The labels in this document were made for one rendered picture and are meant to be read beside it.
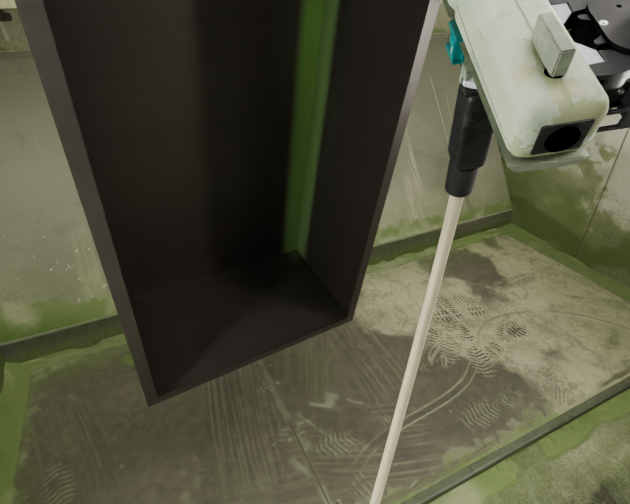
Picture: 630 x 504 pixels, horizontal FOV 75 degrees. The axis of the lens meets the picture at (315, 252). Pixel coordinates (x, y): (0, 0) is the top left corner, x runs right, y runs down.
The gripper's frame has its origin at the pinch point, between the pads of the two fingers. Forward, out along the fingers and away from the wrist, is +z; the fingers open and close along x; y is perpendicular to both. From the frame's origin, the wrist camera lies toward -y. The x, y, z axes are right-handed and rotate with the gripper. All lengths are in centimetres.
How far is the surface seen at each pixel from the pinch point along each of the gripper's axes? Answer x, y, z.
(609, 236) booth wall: 66, 174, -119
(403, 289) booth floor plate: 51, 172, -13
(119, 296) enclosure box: 3, 40, 53
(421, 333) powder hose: -10.9, 36.0, 3.1
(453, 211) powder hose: -1.8, 19.5, -0.9
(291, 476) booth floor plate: -27, 119, 38
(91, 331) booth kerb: 32, 128, 120
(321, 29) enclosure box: 66, 39, 11
